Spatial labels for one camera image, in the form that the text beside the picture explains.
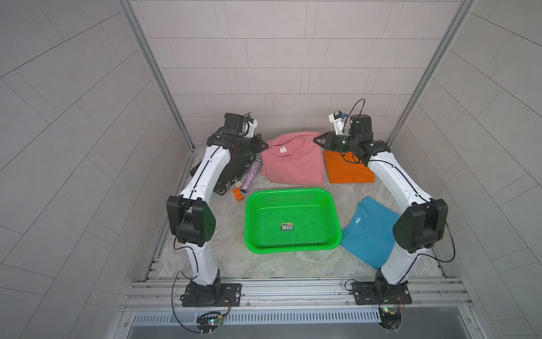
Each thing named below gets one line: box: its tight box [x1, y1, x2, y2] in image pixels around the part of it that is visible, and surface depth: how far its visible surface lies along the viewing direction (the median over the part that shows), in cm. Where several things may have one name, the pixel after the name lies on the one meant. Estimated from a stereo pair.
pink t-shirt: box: [261, 131, 325, 186], surface depth 84 cm
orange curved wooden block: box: [232, 187, 245, 202], surface depth 98 cm
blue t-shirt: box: [340, 195, 401, 270], surface depth 88 cm
